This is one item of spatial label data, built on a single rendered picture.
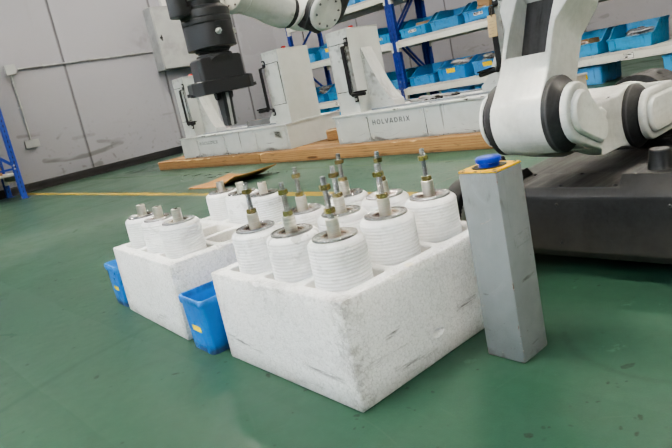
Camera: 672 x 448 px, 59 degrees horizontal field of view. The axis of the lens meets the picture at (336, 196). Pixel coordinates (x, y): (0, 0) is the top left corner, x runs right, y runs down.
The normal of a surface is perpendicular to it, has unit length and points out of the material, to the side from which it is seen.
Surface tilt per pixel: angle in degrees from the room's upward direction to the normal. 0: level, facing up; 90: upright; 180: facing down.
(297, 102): 90
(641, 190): 46
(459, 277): 90
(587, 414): 0
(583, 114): 90
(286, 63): 90
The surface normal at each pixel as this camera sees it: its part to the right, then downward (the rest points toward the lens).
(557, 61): 0.67, 0.00
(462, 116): -0.71, 0.27
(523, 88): -0.67, -0.42
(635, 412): -0.20, -0.96
